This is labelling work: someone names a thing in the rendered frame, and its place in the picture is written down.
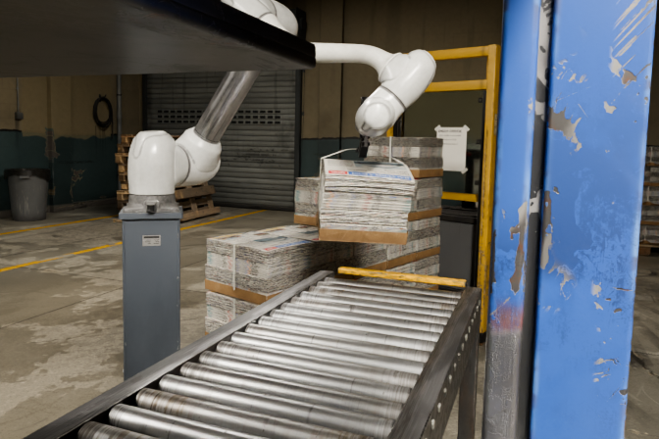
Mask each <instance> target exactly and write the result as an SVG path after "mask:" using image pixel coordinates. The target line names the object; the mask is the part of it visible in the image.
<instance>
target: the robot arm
mask: <svg viewBox="0 0 659 439"><path fill-rule="evenodd" d="M221 1H222V2H224V3H226V4H228V5H230V6H232V7H234V8H236V9H238V10H240V11H242V12H245V13H247V14H249V15H251V16H253V17H255V18H258V19H260V20H262V21H264V22H266V23H268V24H272V25H274V26H276V27H278V28H280V29H283V30H285V31H287V32H289V33H291V34H293V35H297V32H298V23H297V20H296V18H295V17H294V15H293V14H292V12H291V11H290V10H289V9H288V8H286V7H285V6H283V5H282V4H281V3H279V2H277V1H275V0H221ZM313 44H315V46H316V63H361V64H367V65H370V66H371V67H373V68H374V69H375V70H376V71H377V72H378V74H379V82H380V83H381V86H380V87H379V88H378V89H377V90H376V91H375V92H374V93H373V94H372V95H371V96H370V97H361V100H362V102H361V106H360V107H359V108H358V111H357V113H356V117H355V127H356V129H357V131H358V132H359V133H360V138H361V139H360V145H359V147H358V148H357V149H356V152H359V155H358V157H359V158H366V157H367V153H368V149H369V146H370V142H369V141H368V139H370V137H377V136H380V135H383V134H384V133H386V132H387V131H388V130H389V129H390V128H391V127H393V125H394V124H395V122H396V121H397V120H398V119H399V117H400V116H401V115H402V114H403V113H404V112H405V110H406V109H408V108H409V107H410V106H411V105H412V104H414V103H415V102H416V101H417V100H418V99H419V98H420V96H421V95H422V94H423V93H424V92H425V90H426V89H427V88H428V86H429V85H430V84H431V81H432V80H433V78H434V75H435V69H436V63H435V60H434V59H433V57H432V56H431V54H430V53H429V52H427V51H425V50H415V51H412V52H410V53H409V54H408V55H407V54H405V55H404V54H401V53H397V54H390V53H388V52H386V51H384V50H381V49H380V48H377V47H374V46H370V45H363V44H341V43H313ZM259 73H260V71H245V72H227V73H226V75H225V76H224V78H223V80H222V82H221V83H220V85H219V87H218V89H217V90H216V92H215V94H214V96H213V97H212V99H211V101H210V103H209V104H208V106H207V108H206V110H205V111H204V113H203V115H202V117H201V118H200V120H199V122H198V124H197V125H196V126H195V127H193V128H190V129H187V130H186V131H185V132H184V134H183V135H182V136H181V137H180V138H179V139H178V140H177V141H174V139H173V138H172V137H171V136H170V135H169V134H168V133H167V132H166V131H163V130H151V131H140V132H138V134H137V135H136V136H134V138H133V140H132V142H131V145H130V148H129V152H128V162H127V180H128V192H129V195H128V203H127V206H126V207H125V208H123V213H178V212H179V203H177V202H176V194H175V189H176V186H189V185H196V184H201V183H204V182H206V181H208V180H210V179H211V178H213V177H214V176H215V175H216V173H217V172H218V170H219V168H220V164H221V158H220V155H221V152H222V146H221V142H220V139H221V138H222V136H223V134H224V132H225V131H226V129H227V127H228V125H229V123H230V122H231V120H232V118H233V117H234V115H235V113H236V112H237V110H238V108H239V107H240V105H241V103H242V102H243V100H244V98H245V97H246V95H247V93H248V92H249V90H250V88H251V86H252V85H253V83H254V81H255V80H256V78H257V76H258V75H259Z"/></svg>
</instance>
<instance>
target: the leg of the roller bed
mask: <svg viewBox="0 0 659 439"><path fill-rule="evenodd" d="M479 345H480V329H479V331H478V334H477V337H476V340H475V343H474V346H473V349H472V352H471V355H470V357H469V360H468V363H467V366H466V369H465V372H464V375H463V378H462V381H461V384H460V390H459V412H458V436H457V439H475V424H476V404H477V384H478V364H479Z"/></svg>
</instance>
